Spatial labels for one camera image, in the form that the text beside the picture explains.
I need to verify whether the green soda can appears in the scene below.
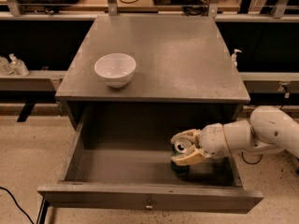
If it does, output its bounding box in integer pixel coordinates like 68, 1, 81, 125
171, 139, 192, 175

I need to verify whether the metal drawer knob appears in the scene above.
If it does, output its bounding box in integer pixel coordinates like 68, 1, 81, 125
145, 198, 153, 211

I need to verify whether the open grey top drawer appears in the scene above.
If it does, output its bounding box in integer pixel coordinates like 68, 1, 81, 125
38, 103, 263, 214

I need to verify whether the grey wooden cabinet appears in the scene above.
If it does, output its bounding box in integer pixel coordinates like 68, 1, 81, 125
54, 14, 251, 135

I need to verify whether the white pump bottle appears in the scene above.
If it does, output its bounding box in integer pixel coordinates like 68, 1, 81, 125
231, 49, 242, 67

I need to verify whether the black cable on left floor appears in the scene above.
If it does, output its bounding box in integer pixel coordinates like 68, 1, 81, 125
0, 186, 35, 224

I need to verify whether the white ceramic bowl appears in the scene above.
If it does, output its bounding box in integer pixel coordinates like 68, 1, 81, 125
94, 53, 136, 88

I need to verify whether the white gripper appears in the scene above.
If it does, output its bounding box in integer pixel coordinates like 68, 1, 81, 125
171, 123, 230, 166

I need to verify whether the clear bottle on shelf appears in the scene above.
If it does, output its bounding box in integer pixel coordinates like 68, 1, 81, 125
9, 53, 29, 77

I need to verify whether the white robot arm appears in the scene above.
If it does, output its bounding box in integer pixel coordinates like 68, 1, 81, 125
171, 105, 299, 166

